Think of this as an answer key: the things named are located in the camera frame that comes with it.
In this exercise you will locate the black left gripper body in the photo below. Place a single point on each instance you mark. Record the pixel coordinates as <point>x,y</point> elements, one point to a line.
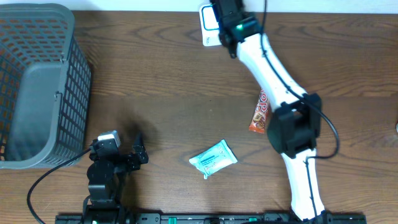
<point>129,161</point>

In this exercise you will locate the teal wet wipes pack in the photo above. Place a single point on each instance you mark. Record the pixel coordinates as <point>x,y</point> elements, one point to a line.
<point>214,159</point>

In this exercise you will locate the grey plastic mesh basket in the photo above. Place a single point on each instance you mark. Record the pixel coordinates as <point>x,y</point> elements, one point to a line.
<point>45,87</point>

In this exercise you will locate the red orange snack packet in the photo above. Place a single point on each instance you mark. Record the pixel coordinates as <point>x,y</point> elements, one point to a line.
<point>259,119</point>

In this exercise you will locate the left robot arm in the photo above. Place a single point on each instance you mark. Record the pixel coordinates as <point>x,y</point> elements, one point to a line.
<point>106,178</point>

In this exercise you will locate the white barcode scanner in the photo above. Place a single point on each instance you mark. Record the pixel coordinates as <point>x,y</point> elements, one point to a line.
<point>209,26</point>

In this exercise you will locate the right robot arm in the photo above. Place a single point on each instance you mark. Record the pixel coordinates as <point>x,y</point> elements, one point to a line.
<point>295,123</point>

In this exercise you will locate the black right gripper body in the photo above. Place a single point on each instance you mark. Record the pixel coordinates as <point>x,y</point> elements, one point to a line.
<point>223,27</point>

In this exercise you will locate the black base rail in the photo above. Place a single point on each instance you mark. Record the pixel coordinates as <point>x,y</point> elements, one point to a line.
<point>273,217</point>

